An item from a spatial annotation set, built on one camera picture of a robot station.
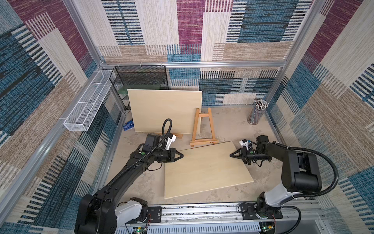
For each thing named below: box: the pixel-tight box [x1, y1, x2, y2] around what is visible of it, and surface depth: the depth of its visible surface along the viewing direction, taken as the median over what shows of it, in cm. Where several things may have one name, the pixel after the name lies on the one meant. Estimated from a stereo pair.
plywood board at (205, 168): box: [164, 141, 254, 199], surface depth 82 cm
